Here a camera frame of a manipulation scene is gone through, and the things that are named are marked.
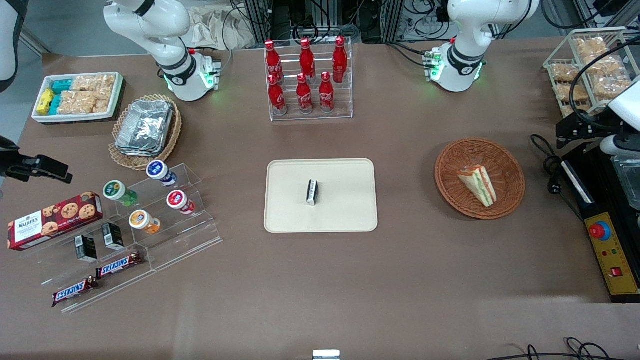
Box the blue lid jar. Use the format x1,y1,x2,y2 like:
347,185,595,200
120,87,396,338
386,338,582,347
146,160,178,188

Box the red cola bottle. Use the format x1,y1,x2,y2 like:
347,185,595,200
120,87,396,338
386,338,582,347
268,74,288,116
264,40,282,84
295,73,314,115
299,37,316,81
332,36,349,84
318,71,335,114

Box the small black box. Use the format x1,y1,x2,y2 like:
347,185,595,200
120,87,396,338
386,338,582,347
101,222,126,251
75,235,98,264

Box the brown wicker basket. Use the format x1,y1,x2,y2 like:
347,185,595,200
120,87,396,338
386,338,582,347
434,138,526,221

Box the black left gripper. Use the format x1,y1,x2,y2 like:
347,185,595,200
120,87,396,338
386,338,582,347
556,108,627,150

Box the beige plastic tray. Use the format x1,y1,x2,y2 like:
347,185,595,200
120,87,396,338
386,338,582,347
264,158,379,234

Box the orange lid jar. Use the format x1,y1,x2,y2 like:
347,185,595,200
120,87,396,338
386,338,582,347
128,209,162,235

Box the clear plastic container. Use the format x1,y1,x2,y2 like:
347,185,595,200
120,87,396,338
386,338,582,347
611,154,640,211

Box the clear acrylic tiered stand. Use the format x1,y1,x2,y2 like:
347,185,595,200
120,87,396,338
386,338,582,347
22,162,224,315

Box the red lid jar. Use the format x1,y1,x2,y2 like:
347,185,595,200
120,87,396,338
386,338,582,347
166,190,197,215

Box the white rectangular snack tray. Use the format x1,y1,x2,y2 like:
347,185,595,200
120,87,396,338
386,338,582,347
31,72,125,125

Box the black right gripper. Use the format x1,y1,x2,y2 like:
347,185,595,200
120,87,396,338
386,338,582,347
0,136,74,184

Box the Snickers chocolate bar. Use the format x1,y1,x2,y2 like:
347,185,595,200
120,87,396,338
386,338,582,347
95,251,144,280
51,276,99,308

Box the silver foil container stack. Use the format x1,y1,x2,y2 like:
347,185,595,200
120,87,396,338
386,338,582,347
114,99,175,158

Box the white wire rack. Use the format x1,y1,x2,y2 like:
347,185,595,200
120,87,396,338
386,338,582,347
543,27,640,120

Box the light woven wicker basket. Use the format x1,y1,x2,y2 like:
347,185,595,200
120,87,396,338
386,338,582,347
108,94,183,172

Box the yellow control panel box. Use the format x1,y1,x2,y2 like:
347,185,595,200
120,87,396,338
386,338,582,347
584,212,640,304

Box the red emergency stop button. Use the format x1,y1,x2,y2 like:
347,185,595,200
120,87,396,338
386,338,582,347
588,220,612,242

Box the clear acrylic bottle rack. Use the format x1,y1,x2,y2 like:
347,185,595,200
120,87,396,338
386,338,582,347
264,37,354,122

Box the red Walkers cookie box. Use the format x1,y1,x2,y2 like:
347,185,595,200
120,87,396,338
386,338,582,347
7,191,104,252

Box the black appliance base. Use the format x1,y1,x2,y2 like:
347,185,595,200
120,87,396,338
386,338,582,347
561,142,640,217

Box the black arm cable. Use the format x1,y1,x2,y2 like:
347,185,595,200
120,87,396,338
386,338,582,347
568,35,640,133

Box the black cables at table edge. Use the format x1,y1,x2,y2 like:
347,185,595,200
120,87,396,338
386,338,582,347
487,337,640,360

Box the triangular sandwich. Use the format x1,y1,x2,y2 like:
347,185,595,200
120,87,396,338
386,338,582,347
456,165,498,208

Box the green lid jar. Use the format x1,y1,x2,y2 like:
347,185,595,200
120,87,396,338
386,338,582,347
102,180,139,208

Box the black equipment rack with cables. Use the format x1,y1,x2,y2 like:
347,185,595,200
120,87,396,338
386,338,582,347
243,0,453,45

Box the grey base connector block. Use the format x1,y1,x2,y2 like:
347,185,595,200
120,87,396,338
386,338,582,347
201,54,223,92
423,47,447,82

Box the crumpled beige cloth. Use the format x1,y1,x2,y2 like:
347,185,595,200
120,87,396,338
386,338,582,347
186,4,257,51

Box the black power cable with plug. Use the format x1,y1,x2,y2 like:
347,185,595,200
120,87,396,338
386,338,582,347
530,133,587,222

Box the yellow snack packet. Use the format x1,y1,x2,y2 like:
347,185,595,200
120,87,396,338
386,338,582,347
35,88,56,116

